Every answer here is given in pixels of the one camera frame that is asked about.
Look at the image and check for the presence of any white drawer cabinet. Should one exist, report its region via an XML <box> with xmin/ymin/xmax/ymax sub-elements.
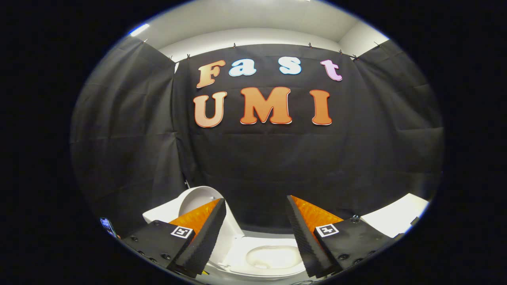
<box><xmin>360</xmin><ymin>193</ymin><xmax>430</xmax><ymax>239</ymax></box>

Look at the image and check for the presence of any black backdrop cloth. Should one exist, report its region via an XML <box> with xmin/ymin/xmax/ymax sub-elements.
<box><xmin>71</xmin><ymin>36</ymin><xmax>444</xmax><ymax>238</ymax></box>

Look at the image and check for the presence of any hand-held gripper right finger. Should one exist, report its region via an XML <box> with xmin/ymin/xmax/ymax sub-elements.
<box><xmin>286</xmin><ymin>195</ymin><xmax>396</xmax><ymax>279</ymax></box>

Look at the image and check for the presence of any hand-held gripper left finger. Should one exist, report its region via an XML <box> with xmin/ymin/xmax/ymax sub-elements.
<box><xmin>121</xmin><ymin>198</ymin><xmax>227</xmax><ymax>279</ymax></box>

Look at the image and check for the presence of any white toilet seat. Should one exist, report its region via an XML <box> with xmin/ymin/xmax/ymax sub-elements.
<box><xmin>206</xmin><ymin>237</ymin><xmax>309</xmax><ymax>279</ymax></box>

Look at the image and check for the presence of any white toilet tank lid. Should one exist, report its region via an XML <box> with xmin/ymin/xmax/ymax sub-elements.
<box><xmin>142</xmin><ymin>200</ymin><xmax>181</xmax><ymax>225</ymax></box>

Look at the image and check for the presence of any dark smartphone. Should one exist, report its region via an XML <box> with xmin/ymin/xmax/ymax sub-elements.
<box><xmin>99</xmin><ymin>217</ymin><xmax>118</xmax><ymax>238</ymax></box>

